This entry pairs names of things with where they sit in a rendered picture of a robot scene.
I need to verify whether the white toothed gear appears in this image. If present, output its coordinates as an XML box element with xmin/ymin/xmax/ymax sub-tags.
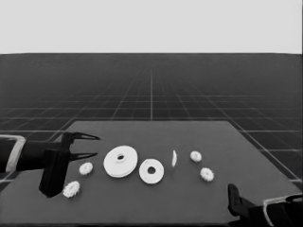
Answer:
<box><xmin>200</xmin><ymin>166</ymin><xmax>215</xmax><ymax>183</ymax></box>
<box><xmin>79</xmin><ymin>162</ymin><xmax>94</xmax><ymax>176</ymax></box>
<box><xmin>62</xmin><ymin>180</ymin><xmax>81</xmax><ymax>199</ymax></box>
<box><xmin>189</xmin><ymin>150</ymin><xmax>203</xmax><ymax>164</ymax></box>

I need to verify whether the large thick white disc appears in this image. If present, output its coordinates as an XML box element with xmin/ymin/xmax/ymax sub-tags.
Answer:
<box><xmin>102</xmin><ymin>145</ymin><xmax>139</xmax><ymax>179</ymax></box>

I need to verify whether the white round carrier with pins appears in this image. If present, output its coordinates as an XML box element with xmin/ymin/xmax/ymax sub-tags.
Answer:
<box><xmin>138</xmin><ymin>158</ymin><xmax>165</xmax><ymax>185</ymax></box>

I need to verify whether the small white T-shaped piece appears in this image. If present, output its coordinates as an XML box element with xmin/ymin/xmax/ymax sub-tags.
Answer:
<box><xmin>170</xmin><ymin>149</ymin><xmax>178</xmax><ymax>168</ymax></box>

